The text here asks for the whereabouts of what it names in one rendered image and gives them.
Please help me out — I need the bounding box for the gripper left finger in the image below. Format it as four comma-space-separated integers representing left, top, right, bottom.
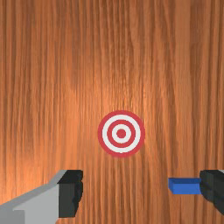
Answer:
0, 169, 84, 224

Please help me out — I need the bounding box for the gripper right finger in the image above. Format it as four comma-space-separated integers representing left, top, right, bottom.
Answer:
199, 169, 224, 217

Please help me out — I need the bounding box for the long blue stick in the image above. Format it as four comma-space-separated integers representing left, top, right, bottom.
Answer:
168, 177, 203, 195

